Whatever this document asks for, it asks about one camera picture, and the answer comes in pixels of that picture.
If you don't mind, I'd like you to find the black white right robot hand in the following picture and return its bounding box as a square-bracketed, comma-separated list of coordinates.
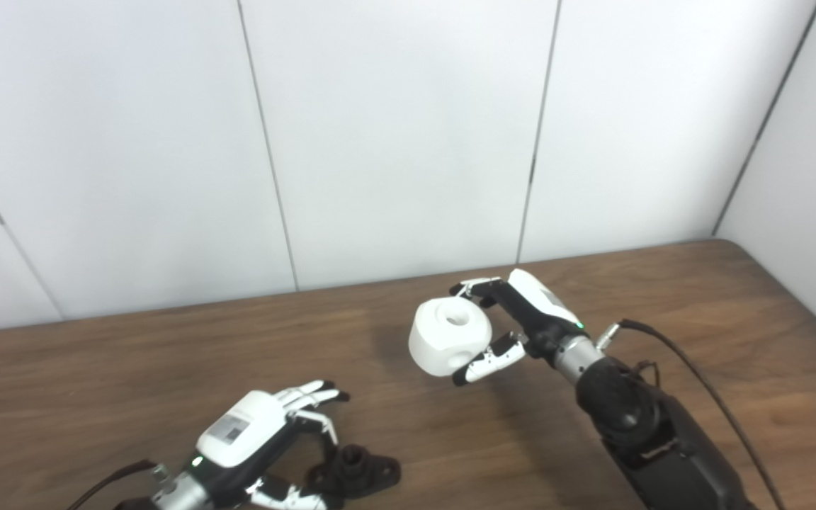
[448, 268, 586, 387]

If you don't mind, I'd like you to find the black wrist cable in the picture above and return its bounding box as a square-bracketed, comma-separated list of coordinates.
[64, 459, 169, 510]
[596, 319, 788, 510]

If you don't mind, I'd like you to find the black plastic holder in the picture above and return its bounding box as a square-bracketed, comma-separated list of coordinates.
[307, 444, 402, 500]

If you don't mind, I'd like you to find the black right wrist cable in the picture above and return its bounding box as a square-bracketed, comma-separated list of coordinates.
[596, 319, 788, 510]

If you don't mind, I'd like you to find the round white plastic piece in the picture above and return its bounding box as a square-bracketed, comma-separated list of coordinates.
[408, 297, 494, 378]

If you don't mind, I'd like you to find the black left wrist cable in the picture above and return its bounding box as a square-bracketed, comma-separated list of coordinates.
[64, 459, 169, 510]

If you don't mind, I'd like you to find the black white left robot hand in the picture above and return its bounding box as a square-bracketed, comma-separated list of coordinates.
[188, 380, 350, 510]

